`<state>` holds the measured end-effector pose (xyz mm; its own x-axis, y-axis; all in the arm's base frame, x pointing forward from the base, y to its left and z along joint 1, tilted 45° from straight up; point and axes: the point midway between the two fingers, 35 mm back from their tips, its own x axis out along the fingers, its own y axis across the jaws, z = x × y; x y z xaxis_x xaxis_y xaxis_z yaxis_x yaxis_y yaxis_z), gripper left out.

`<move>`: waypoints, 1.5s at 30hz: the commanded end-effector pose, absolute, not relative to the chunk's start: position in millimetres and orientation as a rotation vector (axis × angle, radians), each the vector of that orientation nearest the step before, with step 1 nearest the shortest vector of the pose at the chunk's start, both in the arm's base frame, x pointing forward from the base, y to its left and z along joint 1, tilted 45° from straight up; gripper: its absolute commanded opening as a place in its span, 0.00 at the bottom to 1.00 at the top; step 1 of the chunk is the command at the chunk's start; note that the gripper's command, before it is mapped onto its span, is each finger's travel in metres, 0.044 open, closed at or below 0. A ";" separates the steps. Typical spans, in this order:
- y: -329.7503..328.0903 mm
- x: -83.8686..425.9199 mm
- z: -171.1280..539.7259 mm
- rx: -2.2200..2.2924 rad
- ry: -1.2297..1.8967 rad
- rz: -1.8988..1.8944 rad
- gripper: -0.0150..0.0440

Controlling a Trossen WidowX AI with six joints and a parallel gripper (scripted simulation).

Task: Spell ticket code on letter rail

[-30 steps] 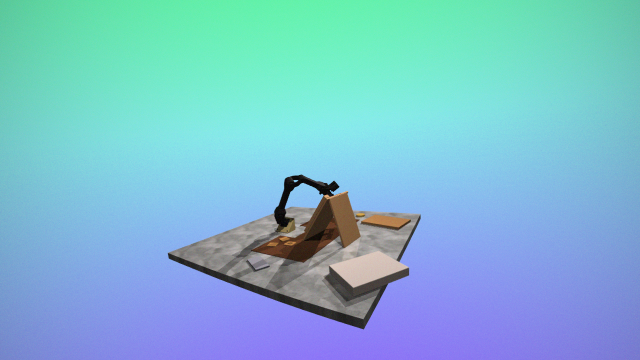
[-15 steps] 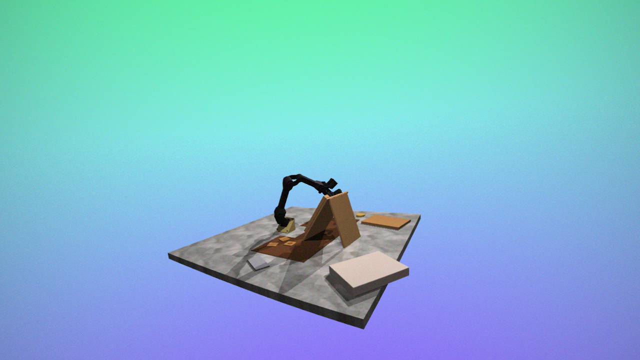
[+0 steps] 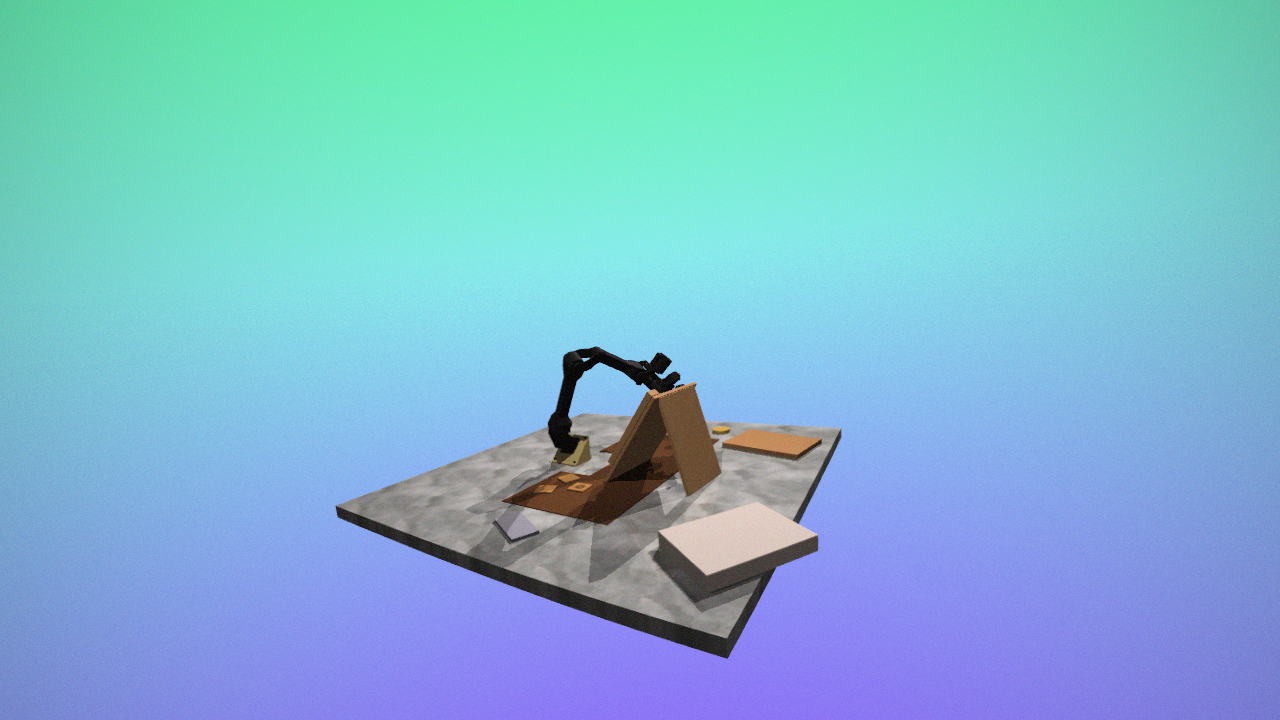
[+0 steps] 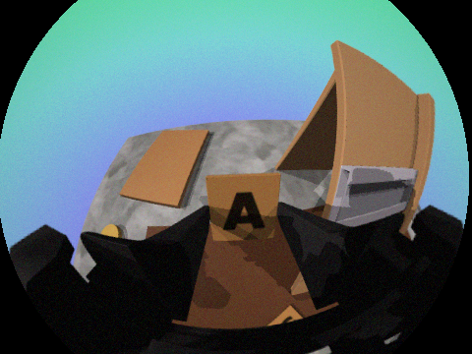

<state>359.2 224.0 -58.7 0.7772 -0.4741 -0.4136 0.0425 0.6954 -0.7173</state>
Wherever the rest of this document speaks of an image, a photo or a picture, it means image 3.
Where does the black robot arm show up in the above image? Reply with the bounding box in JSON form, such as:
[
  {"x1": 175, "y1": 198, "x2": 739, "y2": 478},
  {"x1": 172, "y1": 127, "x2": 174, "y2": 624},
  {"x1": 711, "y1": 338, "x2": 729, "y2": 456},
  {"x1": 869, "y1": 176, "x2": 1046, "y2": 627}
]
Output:
[{"x1": 548, "y1": 346, "x2": 681, "y2": 454}]

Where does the tan flat rectangular card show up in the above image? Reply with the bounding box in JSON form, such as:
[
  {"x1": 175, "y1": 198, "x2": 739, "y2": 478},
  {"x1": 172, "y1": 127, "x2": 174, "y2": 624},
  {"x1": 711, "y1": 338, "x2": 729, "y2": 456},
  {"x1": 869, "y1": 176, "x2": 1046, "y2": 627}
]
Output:
[{"x1": 722, "y1": 429, "x2": 822, "y2": 459}]

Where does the grey flat square tile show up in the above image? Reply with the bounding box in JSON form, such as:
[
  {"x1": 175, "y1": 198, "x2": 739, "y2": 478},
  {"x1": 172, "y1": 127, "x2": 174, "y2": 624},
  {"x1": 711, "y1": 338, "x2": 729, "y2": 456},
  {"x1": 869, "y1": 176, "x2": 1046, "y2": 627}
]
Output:
[{"x1": 494, "y1": 512, "x2": 539, "y2": 543}]

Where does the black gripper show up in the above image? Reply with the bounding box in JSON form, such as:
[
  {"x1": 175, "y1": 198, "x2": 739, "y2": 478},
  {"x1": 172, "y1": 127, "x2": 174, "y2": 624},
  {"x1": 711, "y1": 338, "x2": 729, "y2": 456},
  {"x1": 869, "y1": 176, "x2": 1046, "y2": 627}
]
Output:
[{"x1": 649, "y1": 377, "x2": 684, "y2": 393}]

